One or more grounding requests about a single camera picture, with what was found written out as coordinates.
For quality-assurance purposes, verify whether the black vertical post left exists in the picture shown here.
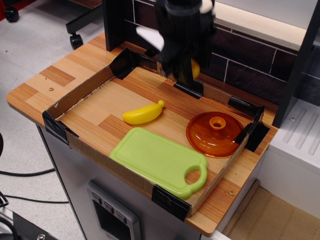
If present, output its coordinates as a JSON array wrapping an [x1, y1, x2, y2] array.
[[102, 0, 134, 51]]

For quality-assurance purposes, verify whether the black floor cable lower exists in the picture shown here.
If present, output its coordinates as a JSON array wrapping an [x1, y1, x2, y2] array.
[[0, 193, 69, 205]]

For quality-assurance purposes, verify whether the black vertical post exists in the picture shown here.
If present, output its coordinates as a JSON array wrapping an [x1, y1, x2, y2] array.
[[102, 0, 134, 51], [272, 1, 320, 128]]

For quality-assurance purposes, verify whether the orange transparent pot lid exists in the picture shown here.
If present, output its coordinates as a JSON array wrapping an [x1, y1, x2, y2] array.
[[186, 111, 246, 158]]

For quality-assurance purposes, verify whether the black vertical post right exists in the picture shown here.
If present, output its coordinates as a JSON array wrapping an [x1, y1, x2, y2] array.
[[272, 1, 320, 128]]

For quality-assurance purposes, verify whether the grey toy oven front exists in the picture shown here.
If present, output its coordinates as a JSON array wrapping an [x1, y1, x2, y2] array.
[[87, 181, 142, 240]]

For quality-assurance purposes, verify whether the white toy sink counter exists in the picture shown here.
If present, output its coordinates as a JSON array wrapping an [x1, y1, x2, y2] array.
[[258, 100, 320, 218]]

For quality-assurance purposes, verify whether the black floor cable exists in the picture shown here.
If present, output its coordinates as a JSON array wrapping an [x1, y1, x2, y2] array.
[[0, 193, 69, 205], [0, 168, 55, 177]]

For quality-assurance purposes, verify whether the white yellow toy knife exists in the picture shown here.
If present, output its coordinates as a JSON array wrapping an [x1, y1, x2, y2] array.
[[135, 26, 201, 79]]

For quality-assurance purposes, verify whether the green plastic cutting board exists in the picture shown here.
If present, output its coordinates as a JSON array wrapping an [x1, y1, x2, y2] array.
[[109, 127, 208, 200]]

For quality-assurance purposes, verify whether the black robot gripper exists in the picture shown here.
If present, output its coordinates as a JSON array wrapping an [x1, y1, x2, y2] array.
[[154, 0, 215, 87]]

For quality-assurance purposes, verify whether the yellow toy banana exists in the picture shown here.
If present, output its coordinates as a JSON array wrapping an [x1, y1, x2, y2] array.
[[122, 100, 165, 125]]

